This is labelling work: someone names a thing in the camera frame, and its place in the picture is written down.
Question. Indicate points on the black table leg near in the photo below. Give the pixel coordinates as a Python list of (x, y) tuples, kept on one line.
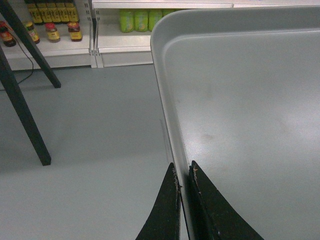
[(15, 95)]

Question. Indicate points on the red lid chili jar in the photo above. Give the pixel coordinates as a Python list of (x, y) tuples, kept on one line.
[(74, 31)]

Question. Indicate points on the white slotted shelf upright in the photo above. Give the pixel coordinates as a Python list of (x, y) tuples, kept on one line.
[(91, 17)]

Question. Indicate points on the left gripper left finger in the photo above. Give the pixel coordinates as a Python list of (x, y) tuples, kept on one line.
[(163, 222)]

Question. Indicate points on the grey rectangular serving tray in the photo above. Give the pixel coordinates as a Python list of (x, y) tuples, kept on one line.
[(240, 92)]

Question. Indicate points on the black table leg far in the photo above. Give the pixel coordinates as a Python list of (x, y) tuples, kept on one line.
[(20, 31)]

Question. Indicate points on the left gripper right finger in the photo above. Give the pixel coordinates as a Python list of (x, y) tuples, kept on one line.
[(213, 218)]

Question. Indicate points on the yellow label sauce jar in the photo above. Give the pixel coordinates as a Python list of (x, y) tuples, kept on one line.
[(52, 32)]

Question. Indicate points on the black table leg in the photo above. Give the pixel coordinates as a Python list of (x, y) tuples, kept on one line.
[(15, 95), (20, 31)]

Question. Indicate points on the green drink bottle left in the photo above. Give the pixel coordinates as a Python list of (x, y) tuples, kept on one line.
[(126, 20)]

